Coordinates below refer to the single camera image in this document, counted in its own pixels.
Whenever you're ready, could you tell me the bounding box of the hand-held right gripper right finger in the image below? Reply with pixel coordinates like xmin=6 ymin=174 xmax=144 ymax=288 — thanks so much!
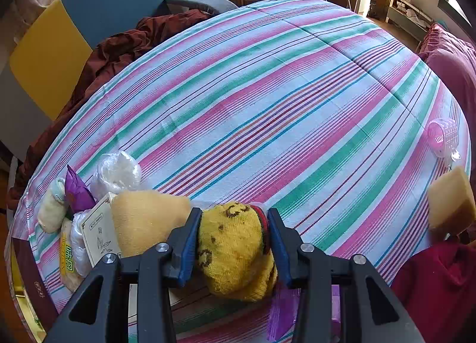
xmin=267 ymin=208 xmax=425 ymax=343

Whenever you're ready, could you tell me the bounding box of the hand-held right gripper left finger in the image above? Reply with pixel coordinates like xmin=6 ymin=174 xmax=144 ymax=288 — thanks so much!
xmin=44 ymin=208 xmax=203 ymax=343

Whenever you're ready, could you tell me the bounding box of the yellow patterned sock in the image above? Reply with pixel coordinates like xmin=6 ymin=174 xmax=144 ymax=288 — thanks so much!
xmin=196 ymin=202 xmax=279 ymax=303

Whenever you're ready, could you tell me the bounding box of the white printed carton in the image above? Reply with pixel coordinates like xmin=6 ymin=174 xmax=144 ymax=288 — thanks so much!
xmin=80 ymin=192 xmax=123 ymax=267

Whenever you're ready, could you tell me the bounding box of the white plastic bag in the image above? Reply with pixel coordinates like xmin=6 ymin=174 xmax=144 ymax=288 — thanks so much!
xmin=90 ymin=150 xmax=143 ymax=202

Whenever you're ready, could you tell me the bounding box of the green yellow snack packet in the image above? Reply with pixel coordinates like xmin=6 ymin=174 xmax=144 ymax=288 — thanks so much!
xmin=59 ymin=218 xmax=84 ymax=280

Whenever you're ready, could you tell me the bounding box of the cream towel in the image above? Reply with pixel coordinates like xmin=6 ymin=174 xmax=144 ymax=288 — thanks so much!
xmin=37 ymin=178 xmax=68 ymax=234

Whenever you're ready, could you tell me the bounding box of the purple snack packet in box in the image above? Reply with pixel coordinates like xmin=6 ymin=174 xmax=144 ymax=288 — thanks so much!
xmin=268 ymin=284 xmax=341 ymax=342

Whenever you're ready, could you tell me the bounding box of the striped bedsheet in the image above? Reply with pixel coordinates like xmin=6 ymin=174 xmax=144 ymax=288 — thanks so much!
xmin=9 ymin=0 xmax=473 ymax=343

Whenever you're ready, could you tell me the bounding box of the red garment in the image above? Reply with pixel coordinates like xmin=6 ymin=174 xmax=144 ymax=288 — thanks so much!
xmin=390 ymin=241 xmax=476 ymax=343

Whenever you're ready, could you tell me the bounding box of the pink hair roller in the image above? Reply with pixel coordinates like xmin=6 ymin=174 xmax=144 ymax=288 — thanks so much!
xmin=427 ymin=118 xmax=462 ymax=161

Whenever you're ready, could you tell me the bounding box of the maroon blanket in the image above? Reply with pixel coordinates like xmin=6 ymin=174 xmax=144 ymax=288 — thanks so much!
xmin=7 ymin=8 xmax=212 ymax=198

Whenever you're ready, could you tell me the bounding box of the pink pillow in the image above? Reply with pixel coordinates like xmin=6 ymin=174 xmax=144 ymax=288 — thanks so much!
xmin=418 ymin=23 xmax=476 ymax=124

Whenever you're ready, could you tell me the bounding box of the white flower-cut shelf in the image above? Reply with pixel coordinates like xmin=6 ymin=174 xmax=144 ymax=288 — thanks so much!
xmin=387 ymin=0 xmax=447 ymax=31

